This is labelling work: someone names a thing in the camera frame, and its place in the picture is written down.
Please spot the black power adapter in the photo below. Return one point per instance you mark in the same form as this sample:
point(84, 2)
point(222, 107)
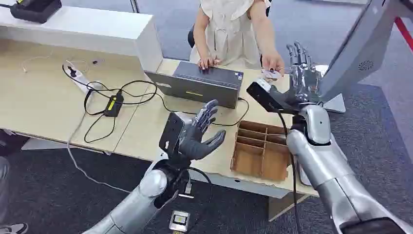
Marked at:
point(114, 105)

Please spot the person's hand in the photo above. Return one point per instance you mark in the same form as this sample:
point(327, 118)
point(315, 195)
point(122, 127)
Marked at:
point(207, 62)
point(273, 62)

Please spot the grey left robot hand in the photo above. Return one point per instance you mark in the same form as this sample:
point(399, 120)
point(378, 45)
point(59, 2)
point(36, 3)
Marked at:
point(197, 142)

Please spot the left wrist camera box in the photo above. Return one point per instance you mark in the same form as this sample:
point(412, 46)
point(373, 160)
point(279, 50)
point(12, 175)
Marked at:
point(172, 132)

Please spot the red floor tape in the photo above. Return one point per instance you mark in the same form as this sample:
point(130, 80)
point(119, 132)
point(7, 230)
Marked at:
point(404, 34)

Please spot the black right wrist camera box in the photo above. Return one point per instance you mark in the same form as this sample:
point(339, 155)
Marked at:
point(269, 95)

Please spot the white desk riser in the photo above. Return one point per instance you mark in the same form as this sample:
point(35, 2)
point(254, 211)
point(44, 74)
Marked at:
point(96, 32)

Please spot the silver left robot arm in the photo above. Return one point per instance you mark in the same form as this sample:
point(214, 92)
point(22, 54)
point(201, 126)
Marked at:
point(135, 206)

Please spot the black device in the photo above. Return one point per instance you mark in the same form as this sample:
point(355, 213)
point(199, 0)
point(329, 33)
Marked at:
point(35, 9)

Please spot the dark grey laptop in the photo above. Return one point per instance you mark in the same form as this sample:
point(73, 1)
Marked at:
point(200, 84)

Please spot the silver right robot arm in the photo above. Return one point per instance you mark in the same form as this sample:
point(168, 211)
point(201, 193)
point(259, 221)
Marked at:
point(329, 168)

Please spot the grey monitor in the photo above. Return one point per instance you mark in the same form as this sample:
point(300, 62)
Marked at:
point(361, 51)

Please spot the white power strip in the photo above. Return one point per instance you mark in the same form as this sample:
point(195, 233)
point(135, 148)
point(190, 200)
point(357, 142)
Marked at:
point(79, 77)

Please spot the small printed card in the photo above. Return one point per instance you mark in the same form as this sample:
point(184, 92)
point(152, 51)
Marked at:
point(270, 74)

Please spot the black chair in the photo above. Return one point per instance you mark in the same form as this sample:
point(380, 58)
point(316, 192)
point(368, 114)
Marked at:
point(191, 36)

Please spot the person's right hand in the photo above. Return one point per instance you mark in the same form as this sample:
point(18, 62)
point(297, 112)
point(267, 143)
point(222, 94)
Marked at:
point(207, 62)

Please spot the small silver device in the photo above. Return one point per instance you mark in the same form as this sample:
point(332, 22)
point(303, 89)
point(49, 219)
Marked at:
point(179, 221)

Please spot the wooden card box with dividers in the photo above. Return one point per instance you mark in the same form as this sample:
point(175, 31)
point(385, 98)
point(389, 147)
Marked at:
point(263, 151)

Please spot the person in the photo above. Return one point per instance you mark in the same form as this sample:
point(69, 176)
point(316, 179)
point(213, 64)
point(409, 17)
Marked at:
point(6, 181)
point(230, 29)

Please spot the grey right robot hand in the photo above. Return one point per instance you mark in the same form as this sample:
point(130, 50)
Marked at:
point(305, 80)

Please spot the person's left hand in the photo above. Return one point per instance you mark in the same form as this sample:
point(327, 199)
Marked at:
point(273, 62)

